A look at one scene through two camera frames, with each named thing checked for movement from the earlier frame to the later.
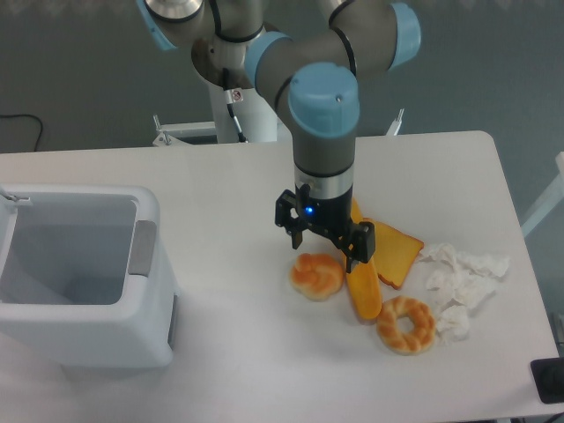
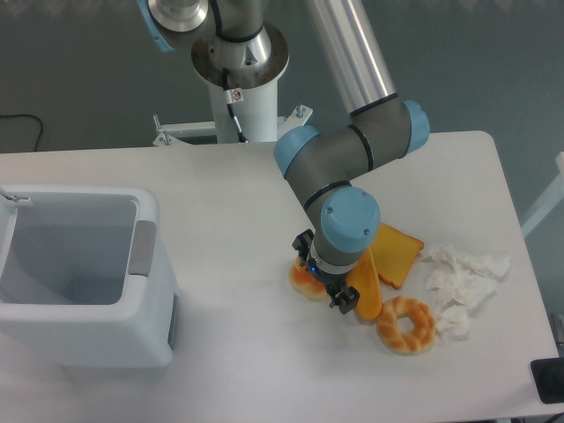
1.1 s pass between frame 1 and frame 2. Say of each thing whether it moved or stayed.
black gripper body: moved
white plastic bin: stayed
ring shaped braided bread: stayed
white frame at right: stayed
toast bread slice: stayed
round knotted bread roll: stayed
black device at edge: stayed
